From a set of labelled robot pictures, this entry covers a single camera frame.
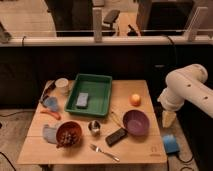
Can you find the black office chair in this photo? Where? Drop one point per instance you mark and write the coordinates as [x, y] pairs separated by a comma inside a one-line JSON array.
[[108, 22]]

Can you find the wooden stick utensil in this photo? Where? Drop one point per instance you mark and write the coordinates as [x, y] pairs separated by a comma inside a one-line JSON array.
[[116, 119]]

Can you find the blue plastic cup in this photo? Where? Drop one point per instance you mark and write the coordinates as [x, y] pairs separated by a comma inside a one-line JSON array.
[[51, 103]]

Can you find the purple bowl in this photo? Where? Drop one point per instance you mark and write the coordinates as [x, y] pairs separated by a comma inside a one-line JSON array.
[[136, 122]]

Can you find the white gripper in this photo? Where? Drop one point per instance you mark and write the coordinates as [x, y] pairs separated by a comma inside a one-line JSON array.
[[170, 102]]

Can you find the silver fork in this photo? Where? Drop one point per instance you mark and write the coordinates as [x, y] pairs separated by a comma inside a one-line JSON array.
[[98, 149]]

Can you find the black rectangular block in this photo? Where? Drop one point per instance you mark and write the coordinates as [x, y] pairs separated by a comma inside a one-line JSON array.
[[116, 137]]

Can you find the white horizontal rail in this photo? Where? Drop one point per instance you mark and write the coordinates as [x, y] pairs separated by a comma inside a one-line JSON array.
[[106, 41]]

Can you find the green plastic tray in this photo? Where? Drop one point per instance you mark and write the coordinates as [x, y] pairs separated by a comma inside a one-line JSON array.
[[98, 88]]

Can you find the small metal cup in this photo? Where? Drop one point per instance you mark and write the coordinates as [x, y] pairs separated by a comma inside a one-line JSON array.
[[94, 127]]

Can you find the orange apple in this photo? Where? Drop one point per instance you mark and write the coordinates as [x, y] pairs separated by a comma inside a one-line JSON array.
[[135, 99]]

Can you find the white cup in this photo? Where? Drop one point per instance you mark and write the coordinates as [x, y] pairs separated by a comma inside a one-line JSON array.
[[62, 84]]

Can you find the blue cylinder on floor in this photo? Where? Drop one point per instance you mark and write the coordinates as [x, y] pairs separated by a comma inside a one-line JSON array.
[[170, 144]]

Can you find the light blue cloth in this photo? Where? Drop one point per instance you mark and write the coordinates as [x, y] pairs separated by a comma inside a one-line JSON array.
[[49, 133]]

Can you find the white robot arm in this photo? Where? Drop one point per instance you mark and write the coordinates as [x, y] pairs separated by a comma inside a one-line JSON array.
[[185, 84]]

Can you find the dark handled utensil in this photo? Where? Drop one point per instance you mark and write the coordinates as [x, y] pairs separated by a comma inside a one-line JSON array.
[[45, 93]]

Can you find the blue sponge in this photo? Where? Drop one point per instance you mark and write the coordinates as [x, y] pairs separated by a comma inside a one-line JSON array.
[[82, 100]]

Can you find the orange carrot toy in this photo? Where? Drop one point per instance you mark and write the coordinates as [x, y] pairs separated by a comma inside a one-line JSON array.
[[53, 114]]

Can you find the brown bowl with contents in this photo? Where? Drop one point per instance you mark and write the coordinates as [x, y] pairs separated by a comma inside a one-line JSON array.
[[68, 134]]

